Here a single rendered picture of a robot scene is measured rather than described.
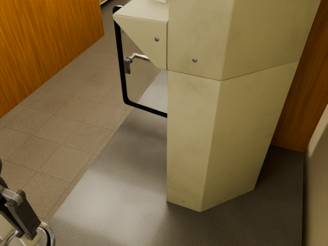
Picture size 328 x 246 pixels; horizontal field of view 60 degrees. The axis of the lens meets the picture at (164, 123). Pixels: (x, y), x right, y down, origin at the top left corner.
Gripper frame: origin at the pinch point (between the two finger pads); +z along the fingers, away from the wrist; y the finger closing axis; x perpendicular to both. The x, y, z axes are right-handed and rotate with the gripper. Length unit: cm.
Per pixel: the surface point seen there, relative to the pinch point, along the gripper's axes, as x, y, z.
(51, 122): -130, 129, 124
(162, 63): -32.9, -16.2, -19.7
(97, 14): -301, 176, 93
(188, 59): -32.9, -21.6, -21.7
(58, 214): -16.9, 11.6, 28.5
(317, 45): -70, -49, -12
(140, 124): -62, 5, 29
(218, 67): -32.9, -27.5, -21.2
